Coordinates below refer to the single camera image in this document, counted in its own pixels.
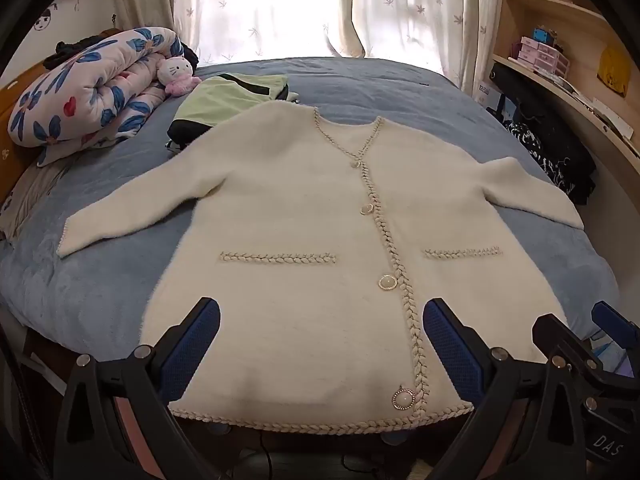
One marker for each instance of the striped grey pillow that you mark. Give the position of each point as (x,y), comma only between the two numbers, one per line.
(30,195)

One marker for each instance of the white fluffy cardigan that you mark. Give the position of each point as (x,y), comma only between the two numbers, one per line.
(300,210)

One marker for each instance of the white cardboard box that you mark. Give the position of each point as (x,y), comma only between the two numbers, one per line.
(487,95)

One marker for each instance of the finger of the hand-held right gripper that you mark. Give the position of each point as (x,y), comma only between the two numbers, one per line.
(550,330)
(607,317)

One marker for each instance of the black cartoon wall sticker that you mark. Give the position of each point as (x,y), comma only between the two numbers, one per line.
(42,20)

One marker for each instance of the floral rolled quilt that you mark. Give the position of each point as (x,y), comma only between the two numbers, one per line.
(75,90)

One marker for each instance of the black white patterned bag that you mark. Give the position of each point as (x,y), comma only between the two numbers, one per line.
(530,145)

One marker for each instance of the pink cat plush toy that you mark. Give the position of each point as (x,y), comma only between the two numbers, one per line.
(175,72)

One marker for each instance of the wooden shelf unit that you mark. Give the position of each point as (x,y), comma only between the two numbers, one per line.
(550,10)

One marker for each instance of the yellow cloth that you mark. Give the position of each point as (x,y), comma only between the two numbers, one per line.
(614,72)

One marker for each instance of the pink drawer organiser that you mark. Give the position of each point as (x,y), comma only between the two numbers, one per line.
(542,57)

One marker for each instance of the papers on shelf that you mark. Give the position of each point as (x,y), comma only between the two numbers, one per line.
(600,110)

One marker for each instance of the sheer floral curtain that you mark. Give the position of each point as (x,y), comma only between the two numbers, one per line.
(225,5)
(415,10)

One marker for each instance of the small blue box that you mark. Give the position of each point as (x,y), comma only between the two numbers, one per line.
(545,36)

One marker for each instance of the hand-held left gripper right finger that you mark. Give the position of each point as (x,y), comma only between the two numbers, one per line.
(452,350)

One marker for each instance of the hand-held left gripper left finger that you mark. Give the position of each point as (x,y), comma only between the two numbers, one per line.
(192,345)

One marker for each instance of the bed with blue sheet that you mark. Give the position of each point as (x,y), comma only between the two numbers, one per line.
(400,85)

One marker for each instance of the wooden headboard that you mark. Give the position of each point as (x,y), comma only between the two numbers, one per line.
(7,125)

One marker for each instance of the folded green jacket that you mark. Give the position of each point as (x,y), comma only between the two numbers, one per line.
(220,100)

